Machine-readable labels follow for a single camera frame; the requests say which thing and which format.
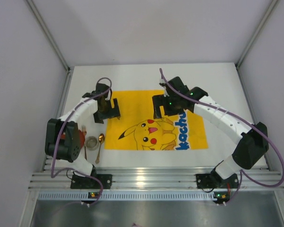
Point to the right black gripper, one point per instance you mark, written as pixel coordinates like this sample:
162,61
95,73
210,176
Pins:
159,104

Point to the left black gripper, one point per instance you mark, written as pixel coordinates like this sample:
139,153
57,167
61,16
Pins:
107,113

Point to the gold spoon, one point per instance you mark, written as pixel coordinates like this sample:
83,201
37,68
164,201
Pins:
101,140

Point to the copper fork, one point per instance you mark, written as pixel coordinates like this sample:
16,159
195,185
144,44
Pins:
84,134

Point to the yellow pikachu placemat cloth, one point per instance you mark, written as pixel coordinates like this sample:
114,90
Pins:
137,129

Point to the small metal cup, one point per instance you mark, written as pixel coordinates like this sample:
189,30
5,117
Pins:
91,143

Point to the red plastic plate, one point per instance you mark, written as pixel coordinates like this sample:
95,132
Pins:
82,137

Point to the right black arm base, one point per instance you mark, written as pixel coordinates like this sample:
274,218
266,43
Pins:
207,181

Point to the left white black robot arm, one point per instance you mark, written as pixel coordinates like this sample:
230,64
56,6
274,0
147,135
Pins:
66,153

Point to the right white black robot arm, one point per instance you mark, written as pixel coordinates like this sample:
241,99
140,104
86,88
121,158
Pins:
250,145

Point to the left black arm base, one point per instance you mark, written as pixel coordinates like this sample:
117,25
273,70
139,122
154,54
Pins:
80,182

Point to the aluminium mounting rail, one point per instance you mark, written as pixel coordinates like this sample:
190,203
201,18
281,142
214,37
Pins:
128,179

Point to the left aluminium frame post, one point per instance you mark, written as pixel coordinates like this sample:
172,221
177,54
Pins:
46,31

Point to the aluminium frame post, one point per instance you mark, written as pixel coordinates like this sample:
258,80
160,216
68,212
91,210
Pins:
257,32
46,31

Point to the perforated metal cable tray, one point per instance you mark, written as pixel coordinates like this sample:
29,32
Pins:
132,196

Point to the right aluminium frame post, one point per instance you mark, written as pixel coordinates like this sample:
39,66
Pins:
257,32

